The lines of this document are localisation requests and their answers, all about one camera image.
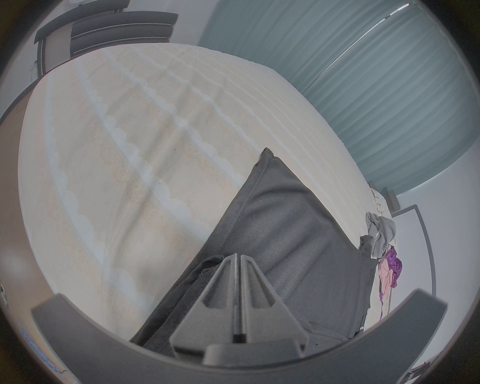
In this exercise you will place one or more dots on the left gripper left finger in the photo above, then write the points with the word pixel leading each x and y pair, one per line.
pixel 210 326

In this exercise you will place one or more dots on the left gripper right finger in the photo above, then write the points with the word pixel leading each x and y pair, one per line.
pixel 270 322

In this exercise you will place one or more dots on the black T-shirt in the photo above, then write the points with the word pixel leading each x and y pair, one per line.
pixel 292 232

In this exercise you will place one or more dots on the bed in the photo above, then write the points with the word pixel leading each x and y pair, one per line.
pixel 150 150

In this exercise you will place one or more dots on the pink garment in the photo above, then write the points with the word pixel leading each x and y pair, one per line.
pixel 385 277

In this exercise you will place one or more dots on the purple garment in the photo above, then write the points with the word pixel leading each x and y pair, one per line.
pixel 395 264

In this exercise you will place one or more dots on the grey garment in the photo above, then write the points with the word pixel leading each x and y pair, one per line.
pixel 382 232

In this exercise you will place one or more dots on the white printed pillow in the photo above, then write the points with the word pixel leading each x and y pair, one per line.
pixel 378 202

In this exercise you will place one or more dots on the grey bedside table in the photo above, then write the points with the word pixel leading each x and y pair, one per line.
pixel 393 200

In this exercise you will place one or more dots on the blue-green curtain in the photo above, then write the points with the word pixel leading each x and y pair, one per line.
pixel 412 112
pixel 281 33

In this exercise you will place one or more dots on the black chest of drawers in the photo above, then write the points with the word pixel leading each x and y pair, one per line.
pixel 123 33

